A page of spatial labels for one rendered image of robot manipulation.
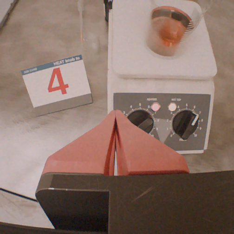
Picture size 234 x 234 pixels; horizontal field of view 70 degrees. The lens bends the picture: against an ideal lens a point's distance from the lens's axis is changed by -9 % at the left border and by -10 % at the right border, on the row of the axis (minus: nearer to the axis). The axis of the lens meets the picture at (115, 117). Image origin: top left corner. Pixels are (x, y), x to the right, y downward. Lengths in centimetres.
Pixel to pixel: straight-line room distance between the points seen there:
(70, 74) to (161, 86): 13
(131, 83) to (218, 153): 17
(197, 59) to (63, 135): 20
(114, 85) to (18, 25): 26
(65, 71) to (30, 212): 21
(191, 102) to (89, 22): 23
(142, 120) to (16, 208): 22
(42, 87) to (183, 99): 19
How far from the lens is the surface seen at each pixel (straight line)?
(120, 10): 25
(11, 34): 40
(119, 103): 21
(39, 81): 28
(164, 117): 22
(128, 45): 21
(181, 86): 22
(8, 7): 45
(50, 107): 28
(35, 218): 29
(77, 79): 27
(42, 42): 36
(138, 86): 21
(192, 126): 22
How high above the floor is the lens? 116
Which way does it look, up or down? 75 degrees down
